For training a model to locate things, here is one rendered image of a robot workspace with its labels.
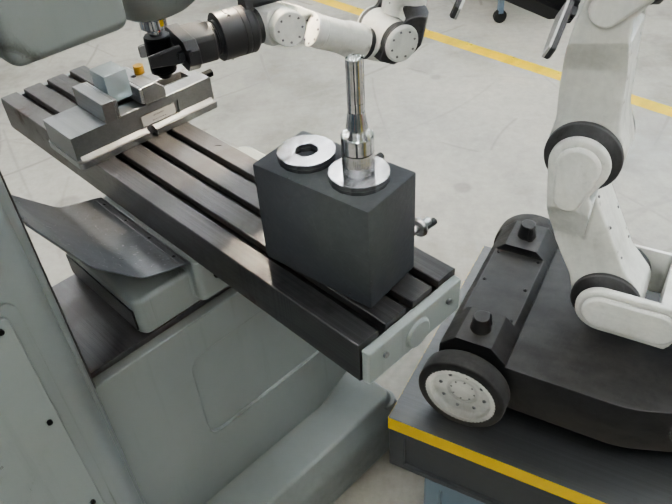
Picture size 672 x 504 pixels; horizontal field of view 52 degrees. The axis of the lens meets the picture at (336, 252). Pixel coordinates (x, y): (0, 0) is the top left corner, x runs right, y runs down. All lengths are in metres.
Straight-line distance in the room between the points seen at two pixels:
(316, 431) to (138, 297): 0.75
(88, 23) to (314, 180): 0.39
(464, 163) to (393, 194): 2.21
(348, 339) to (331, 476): 0.91
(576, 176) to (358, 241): 0.52
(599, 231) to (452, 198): 1.54
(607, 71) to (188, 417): 1.08
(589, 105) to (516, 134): 2.09
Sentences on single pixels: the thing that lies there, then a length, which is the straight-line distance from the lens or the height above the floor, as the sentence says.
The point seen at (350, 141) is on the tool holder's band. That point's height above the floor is 1.25.
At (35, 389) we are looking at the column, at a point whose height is 0.90.
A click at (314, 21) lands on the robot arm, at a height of 1.21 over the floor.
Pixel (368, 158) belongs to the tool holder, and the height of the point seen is 1.22.
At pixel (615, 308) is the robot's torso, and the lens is 1.53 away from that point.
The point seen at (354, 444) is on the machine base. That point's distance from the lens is 1.92.
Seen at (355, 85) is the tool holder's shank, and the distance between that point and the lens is 0.93.
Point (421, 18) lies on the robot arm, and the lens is 1.49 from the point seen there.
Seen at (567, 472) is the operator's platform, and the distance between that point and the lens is 1.63.
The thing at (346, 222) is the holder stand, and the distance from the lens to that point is 0.99.
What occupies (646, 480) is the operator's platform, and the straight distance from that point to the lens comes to 1.67.
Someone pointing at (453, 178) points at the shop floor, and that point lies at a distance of 3.09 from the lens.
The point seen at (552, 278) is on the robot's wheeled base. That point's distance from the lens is 1.78.
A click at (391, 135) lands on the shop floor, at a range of 3.39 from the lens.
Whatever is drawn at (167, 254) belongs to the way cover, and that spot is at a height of 0.92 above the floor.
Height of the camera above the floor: 1.75
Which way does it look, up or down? 40 degrees down
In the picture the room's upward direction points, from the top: 4 degrees counter-clockwise
